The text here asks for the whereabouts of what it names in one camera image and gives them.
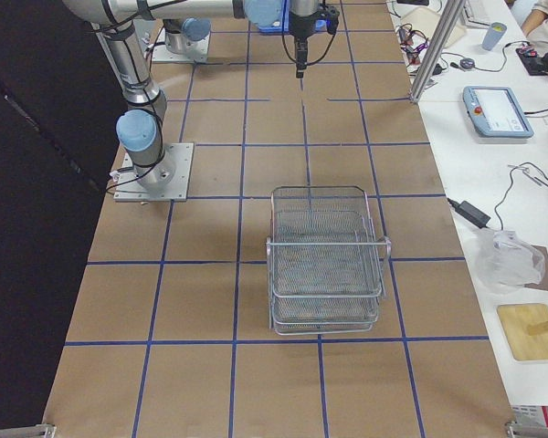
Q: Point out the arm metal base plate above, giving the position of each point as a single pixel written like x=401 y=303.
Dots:
x=168 y=180
x=195 y=55

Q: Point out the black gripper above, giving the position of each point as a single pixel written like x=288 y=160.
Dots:
x=300 y=24

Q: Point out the wooden cutting board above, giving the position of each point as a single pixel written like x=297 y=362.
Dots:
x=525 y=327

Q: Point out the blue plastic tray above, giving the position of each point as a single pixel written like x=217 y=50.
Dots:
x=273 y=18

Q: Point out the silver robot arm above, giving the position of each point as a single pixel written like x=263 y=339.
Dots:
x=185 y=33
x=140 y=129

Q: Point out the aluminium frame post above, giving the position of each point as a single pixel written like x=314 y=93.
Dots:
x=450 y=15

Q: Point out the clear plastic bag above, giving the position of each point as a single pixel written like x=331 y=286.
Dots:
x=506 y=261

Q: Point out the blue cup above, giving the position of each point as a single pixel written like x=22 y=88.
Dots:
x=493 y=35

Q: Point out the blue teach pendant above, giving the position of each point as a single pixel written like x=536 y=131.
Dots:
x=496 y=113

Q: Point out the black power adapter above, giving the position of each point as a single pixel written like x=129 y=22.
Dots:
x=472 y=214

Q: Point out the cream plastic tray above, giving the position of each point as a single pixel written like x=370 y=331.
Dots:
x=425 y=20

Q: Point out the wire mesh shelf rack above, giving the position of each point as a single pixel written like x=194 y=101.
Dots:
x=325 y=263

